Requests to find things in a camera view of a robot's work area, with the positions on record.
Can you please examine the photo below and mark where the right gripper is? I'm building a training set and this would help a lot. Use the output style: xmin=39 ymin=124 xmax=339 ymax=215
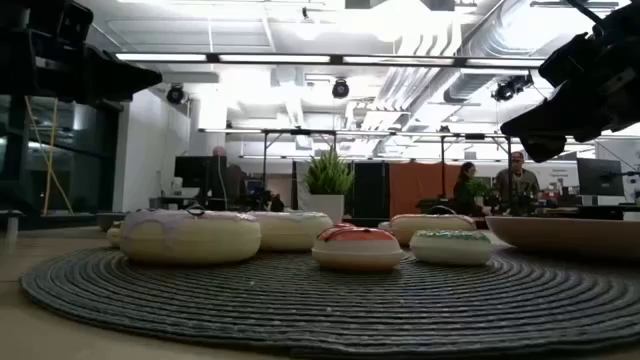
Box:
xmin=499 ymin=2 xmax=640 ymax=164

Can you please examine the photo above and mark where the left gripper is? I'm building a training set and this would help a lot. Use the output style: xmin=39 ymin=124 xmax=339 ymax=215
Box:
xmin=19 ymin=27 xmax=164 ymax=104

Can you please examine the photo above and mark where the green-sprinkled white donut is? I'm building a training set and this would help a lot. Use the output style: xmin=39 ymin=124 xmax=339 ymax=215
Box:
xmin=408 ymin=229 xmax=494 ymax=267

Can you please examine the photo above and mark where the large purple-iced donut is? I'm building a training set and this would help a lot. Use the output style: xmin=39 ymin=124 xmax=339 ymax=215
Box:
xmin=118 ymin=207 xmax=262 ymax=265

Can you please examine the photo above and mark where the red-iced donut dark drizzle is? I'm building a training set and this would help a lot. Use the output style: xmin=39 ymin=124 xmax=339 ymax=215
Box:
xmin=311 ymin=227 xmax=404 ymax=274

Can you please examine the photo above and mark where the large white donut blue drizzle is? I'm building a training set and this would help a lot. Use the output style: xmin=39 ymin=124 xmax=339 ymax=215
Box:
xmin=248 ymin=210 xmax=335 ymax=253

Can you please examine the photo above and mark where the person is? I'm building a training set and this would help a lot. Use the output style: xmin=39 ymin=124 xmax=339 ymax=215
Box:
xmin=493 ymin=151 xmax=542 ymax=214
xmin=209 ymin=145 xmax=247 ymax=211
xmin=452 ymin=161 xmax=490 ymax=217

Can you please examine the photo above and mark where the black computer monitor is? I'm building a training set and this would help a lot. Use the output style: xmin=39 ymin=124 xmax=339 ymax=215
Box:
xmin=173 ymin=155 xmax=229 ymax=190
xmin=576 ymin=157 xmax=626 ymax=198

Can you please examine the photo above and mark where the small green background plant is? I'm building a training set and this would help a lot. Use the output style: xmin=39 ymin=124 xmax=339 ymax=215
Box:
xmin=467 ymin=178 xmax=494 ymax=199

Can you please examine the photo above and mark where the tan bowl on right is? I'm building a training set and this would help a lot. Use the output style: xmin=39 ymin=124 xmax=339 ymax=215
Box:
xmin=485 ymin=215 xmax=640 ymax=261

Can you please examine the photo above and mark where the dark office desk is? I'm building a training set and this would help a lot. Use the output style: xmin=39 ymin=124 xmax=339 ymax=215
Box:
xmin=148 ymin=196 xmax=229 ymax=211

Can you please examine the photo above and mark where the orange partition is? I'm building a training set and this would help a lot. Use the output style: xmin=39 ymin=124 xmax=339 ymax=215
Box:
xmin=388 ymin=162 xmax=464 ymax=219

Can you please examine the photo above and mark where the overhead light bar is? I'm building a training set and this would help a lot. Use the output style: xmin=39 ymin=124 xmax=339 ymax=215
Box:
xmin=113 ymin=51 xmax=547 ymax=70

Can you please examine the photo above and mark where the black partition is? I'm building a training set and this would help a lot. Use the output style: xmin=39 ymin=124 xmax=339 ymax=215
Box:
xmin=352 ymin=160 xmax=391 ymax=220

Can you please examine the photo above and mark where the green plant in white pot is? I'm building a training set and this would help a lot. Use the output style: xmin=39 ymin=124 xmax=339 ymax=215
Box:
xmin=302 ymin=149 xmax=356 ymax=225

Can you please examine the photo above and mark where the round grey woven placemat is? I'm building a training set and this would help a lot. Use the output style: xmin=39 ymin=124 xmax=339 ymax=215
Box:
xmin=19 ymin=238 xmax=640 ymax=359

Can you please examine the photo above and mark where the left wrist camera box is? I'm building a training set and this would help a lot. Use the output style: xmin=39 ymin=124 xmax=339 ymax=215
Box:
xmin=56 ymin=1 xmax=95 ymax=50

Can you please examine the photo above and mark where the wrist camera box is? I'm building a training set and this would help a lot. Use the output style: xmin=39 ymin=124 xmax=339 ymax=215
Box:
xmin=538 ymin=31 xmax=607 ymax=89
xmin=56 ymin=1 xmax=95 ymax=50

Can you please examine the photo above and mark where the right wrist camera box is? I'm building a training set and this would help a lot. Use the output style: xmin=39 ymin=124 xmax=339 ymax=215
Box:
xmin=538 ymin=31 xmax=607 ymax=89

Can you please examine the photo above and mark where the yellow cable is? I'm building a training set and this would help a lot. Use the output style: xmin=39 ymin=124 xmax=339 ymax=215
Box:
xmin=23 ymin=97 xmax=75 ymax=217

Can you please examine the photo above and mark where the grey table post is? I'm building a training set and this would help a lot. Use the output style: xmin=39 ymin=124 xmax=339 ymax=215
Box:
xmin=0 ymin=209 xmax=25 ymax=240

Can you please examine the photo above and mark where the black metal background frame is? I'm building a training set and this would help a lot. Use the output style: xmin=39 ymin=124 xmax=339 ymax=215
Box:
xmin=197 ymin=127 xmax=516 ymax=216

